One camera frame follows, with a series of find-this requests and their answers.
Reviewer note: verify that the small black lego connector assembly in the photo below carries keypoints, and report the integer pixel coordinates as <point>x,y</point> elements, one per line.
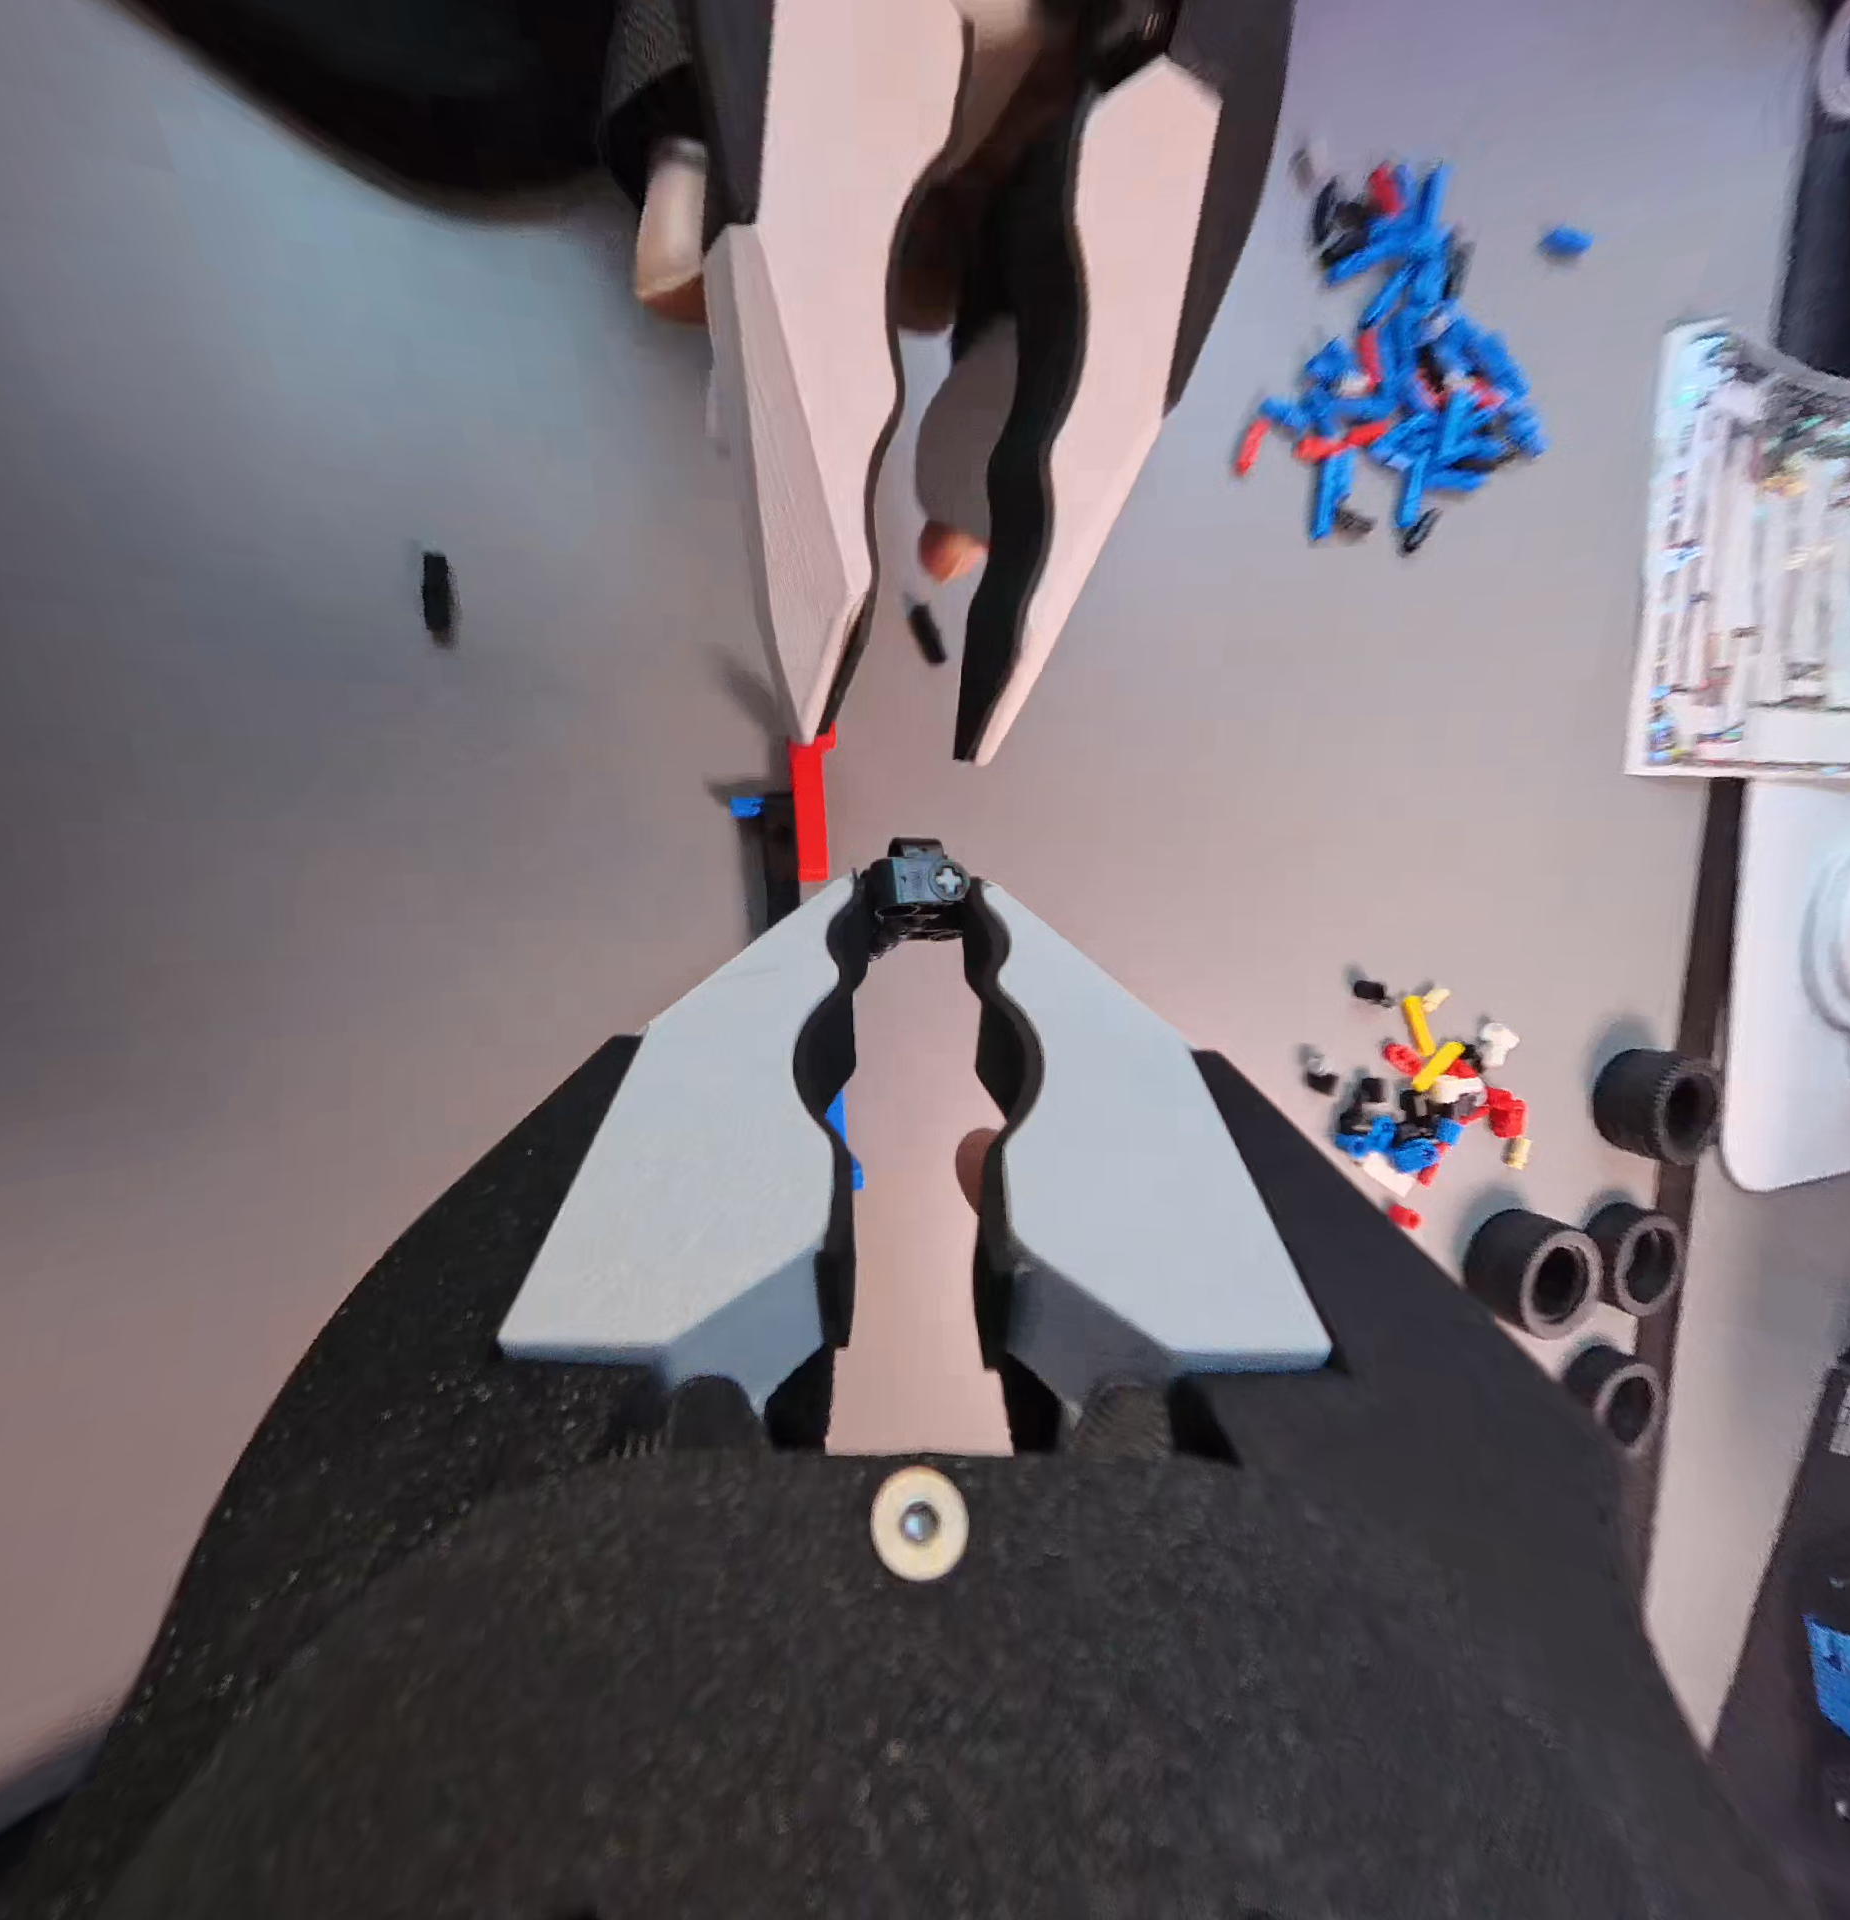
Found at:
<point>923,889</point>

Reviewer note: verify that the white plastic part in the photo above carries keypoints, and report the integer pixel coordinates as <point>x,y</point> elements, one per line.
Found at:
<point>1780,974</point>

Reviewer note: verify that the black lego beam assembly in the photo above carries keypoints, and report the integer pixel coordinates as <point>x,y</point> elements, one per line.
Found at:
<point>812,810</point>

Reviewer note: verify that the lego race car model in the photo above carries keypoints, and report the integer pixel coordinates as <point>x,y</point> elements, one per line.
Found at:
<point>1841,1680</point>

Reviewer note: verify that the lego instruction booklet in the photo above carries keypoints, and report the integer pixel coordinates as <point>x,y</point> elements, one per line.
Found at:
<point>1751,571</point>

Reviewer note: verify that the person's left hand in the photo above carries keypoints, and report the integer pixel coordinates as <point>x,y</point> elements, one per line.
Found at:
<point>671,241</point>

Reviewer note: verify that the pile of blue lego pins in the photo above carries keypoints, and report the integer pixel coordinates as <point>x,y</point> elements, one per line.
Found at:
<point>1404,375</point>

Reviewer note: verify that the pile of mixed lego parts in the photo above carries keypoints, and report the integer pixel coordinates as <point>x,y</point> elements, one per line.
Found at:
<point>1412,1103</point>

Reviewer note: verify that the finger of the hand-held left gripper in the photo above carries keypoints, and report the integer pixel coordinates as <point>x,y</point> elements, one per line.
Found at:
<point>1142,301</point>
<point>821,224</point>

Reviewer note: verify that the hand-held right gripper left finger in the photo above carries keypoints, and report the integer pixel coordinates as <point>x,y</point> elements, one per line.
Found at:
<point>684,1201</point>

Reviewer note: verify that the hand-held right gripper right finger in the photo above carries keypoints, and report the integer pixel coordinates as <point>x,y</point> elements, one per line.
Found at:
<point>1151,1201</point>

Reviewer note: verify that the short black lego pin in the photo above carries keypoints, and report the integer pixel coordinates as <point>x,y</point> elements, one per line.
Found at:
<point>438,593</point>
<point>924,627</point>

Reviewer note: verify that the person's right hand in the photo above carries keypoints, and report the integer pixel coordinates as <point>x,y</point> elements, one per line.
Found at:
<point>976,1171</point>

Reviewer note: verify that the black flat box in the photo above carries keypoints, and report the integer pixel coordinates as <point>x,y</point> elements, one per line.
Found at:
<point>1832,254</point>

